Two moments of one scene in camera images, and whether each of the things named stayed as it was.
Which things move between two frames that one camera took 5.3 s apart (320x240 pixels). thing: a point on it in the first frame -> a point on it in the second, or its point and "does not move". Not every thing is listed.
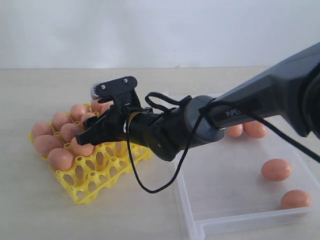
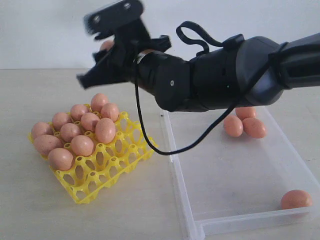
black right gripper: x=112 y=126 -> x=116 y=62
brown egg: x=235 y=131 does not move
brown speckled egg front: x=85 y=150 does not move
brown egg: x=276 y=169 -> x=107 y=44
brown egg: x=59 y=119 does not move
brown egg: x=41 y=128 does not move
